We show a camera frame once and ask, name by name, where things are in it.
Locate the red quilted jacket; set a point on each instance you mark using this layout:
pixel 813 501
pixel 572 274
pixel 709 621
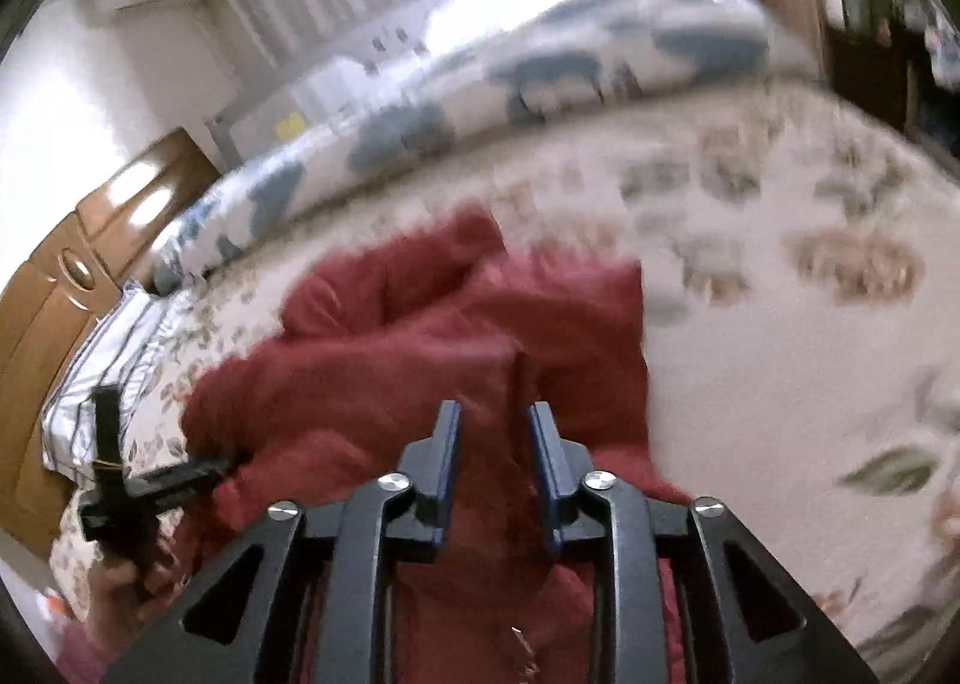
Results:
pixel 420 339

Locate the grey bed guard rail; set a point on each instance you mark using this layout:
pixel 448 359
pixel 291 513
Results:
pixel 300 106

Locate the blue patterned white duvet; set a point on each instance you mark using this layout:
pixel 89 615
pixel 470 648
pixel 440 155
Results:
pixel 525 69

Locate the wooden headboard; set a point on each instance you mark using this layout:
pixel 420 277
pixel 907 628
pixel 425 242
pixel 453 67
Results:
pixel 67 264

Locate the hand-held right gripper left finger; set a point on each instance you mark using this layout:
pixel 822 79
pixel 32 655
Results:
pixel 448 474

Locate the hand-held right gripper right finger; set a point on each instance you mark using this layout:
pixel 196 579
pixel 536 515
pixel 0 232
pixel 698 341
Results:
pixel 546 474

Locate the person's left hand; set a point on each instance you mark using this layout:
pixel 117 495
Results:
pixel 131 586

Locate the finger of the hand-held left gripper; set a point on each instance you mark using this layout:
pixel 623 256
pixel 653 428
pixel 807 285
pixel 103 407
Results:
pixel 187 475

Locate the orange and white box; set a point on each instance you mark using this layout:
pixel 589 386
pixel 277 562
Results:
pixel 54 605

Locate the dark shelf with clutter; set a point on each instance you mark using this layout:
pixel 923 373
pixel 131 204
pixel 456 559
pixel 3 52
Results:
pixel 892 39

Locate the floral blanket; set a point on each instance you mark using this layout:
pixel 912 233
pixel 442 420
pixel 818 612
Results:
pixel 750 324

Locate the person's left forearm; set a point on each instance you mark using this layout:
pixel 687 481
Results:
pixel 86 650

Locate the striped pillow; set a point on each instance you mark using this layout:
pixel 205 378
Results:
pixel 112 361

